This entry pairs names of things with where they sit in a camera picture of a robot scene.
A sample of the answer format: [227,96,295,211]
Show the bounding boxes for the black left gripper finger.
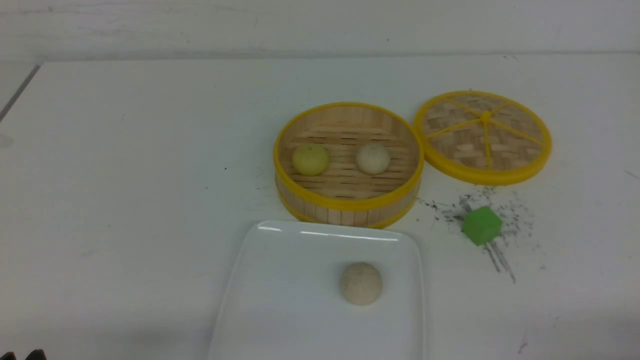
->
[25,349,47,360]

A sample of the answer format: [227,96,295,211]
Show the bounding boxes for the yellow steamed bun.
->
[291,144,330,177]

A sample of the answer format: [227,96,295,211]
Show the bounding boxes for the white steamed bun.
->
[355,143,392,176]

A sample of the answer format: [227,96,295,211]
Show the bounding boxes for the white rectangular plate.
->
[208,220,426,360]

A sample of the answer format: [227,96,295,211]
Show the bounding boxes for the beige steamed bun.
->
[339,262,383,306]

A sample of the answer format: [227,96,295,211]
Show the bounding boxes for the yellow rimmed bamboo steamer basket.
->
[273,102,425,229]

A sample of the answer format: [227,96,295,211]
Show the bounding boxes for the green cube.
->
[461,206,503,247]

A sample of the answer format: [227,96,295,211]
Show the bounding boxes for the yellow rimmed bamboo steamer lid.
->
[413,89,553,186]

